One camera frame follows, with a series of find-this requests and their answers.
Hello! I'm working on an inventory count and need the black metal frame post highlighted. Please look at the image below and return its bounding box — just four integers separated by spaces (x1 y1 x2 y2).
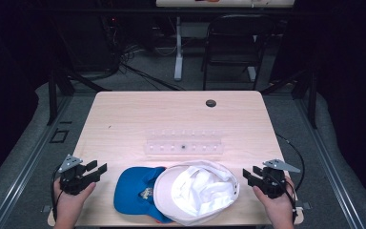
46 72 59 127

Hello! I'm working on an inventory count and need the person's right hand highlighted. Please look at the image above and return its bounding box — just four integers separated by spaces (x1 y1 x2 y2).
252 176 297 221

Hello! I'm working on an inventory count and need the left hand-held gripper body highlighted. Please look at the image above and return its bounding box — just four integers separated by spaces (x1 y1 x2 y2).
57 154 97 196

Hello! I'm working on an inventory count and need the grey metal floor rail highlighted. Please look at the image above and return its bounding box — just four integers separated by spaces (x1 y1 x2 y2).
293 94 366 229
0 94 74 229

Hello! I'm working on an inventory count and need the person's left hand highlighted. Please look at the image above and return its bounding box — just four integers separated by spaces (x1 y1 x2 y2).
52 177 97 224

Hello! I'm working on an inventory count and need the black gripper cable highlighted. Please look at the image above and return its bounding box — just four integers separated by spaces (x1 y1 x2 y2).
275 133 307 223
50 163 64 221

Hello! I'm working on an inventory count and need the white baseball cap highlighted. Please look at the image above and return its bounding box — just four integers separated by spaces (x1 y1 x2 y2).
152 159 241 227

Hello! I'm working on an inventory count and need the clear plastic tray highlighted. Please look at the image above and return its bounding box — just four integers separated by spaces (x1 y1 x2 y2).
144 128 225 157

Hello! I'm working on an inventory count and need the black folding chair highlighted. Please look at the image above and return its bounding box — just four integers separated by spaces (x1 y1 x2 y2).
201 13 276 92

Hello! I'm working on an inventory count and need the white desk leg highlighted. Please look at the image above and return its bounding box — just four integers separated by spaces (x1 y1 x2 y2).
173 15 185 82

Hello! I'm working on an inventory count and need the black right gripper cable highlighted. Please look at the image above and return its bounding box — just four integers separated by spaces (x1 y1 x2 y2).
275 133 307 223

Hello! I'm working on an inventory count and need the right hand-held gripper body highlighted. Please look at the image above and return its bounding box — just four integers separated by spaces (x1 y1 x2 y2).
256 158 301 200

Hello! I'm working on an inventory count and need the blue baseball cap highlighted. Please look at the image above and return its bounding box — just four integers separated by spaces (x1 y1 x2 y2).
112 165 174 224

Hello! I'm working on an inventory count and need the bundle of floor cables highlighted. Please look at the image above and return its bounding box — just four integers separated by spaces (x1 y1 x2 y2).
119 60 186 92

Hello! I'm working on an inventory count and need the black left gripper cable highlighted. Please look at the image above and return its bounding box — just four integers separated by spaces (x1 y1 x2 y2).
50 163 64 221

